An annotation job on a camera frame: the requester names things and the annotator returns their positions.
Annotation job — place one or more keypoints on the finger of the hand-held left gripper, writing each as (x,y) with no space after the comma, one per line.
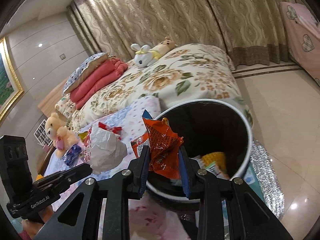
(67,176)

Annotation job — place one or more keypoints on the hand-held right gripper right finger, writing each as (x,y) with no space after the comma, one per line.
(183,175)

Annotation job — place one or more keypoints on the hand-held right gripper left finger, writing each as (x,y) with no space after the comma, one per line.
(145,170)

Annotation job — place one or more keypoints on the blue wrapper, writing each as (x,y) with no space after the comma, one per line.
(72,153)

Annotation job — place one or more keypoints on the small orange snack packet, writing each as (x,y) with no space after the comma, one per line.
(138,145)

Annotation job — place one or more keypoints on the orange snack bag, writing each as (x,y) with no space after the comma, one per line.
(162,142)

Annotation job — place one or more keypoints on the yellow foam fruit net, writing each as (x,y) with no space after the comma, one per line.
(212,158)

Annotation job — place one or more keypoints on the white paper bag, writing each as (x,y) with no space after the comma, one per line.
(105,150)

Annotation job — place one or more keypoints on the red snack packet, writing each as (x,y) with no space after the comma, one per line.
(112,129)

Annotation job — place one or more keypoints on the white trash bin black bag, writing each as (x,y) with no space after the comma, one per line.
(212,125)

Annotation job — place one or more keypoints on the person's left hand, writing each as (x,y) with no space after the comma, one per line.
(37,226)

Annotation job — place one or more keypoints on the wooden nightstand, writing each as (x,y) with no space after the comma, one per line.
(46,160)

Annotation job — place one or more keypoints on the beige teddy bear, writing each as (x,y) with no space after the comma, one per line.
(56,130)

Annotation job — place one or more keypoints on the pink blue floral bed sheet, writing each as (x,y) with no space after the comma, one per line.
(155,220)

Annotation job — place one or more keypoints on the small floral pillow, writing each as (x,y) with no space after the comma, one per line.
(63,105)

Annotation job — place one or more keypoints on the wooden headboard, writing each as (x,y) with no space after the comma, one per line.
(50,102)

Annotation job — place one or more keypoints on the silver glitter mat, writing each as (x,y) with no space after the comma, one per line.
(267,180)

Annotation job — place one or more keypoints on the gold framed landscape painting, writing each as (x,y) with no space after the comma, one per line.
(7,85)

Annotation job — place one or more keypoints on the cream floral duvet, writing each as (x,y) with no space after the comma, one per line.
(180,80)

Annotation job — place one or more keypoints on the folded red quilt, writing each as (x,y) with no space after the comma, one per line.
(100,77)

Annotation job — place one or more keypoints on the dotted blue pillow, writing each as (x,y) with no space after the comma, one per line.
(85,66)

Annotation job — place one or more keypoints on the white rabbit plush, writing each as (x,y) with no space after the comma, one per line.
(143,57)

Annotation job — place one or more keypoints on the brown bear plush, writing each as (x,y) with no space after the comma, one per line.
(165,46)

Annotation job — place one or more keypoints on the beige patterned curtain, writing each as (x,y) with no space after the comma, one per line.
(175,12)

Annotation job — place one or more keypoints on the pink heart print cloth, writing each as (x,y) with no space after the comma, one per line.
(297,35)

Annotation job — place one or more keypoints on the photo collage frame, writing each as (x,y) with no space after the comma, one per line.
(40,136)

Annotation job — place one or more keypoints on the wall switch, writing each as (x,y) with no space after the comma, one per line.
(62,56)

